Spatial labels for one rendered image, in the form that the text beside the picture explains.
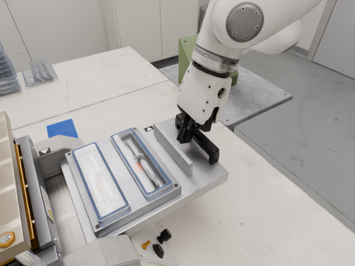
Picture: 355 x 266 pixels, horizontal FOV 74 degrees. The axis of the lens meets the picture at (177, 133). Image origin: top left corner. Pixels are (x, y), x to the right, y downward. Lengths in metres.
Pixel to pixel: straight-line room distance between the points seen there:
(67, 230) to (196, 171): 0.27
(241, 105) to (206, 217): 0.56
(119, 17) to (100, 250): 2.36
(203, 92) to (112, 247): 0.30
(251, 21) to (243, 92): 0.85
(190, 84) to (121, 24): 2.19
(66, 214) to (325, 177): 1.76
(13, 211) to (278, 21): 0.40
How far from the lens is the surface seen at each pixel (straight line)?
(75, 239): 0.51
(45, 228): 0.39
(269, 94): 1.20
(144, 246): 0.50
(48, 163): 0.58
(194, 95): 0.46
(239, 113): 1.04
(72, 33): 2.95
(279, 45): 0.83
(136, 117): 0.99
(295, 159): 2.02
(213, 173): 0.50
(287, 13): 0.36
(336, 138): 2.37
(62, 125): 1.05
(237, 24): 0.34
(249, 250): 0.68
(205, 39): 0.42
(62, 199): 0.56
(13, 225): 0.34
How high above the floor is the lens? 1.36
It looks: 43 degrees down
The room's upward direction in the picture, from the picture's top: straight up
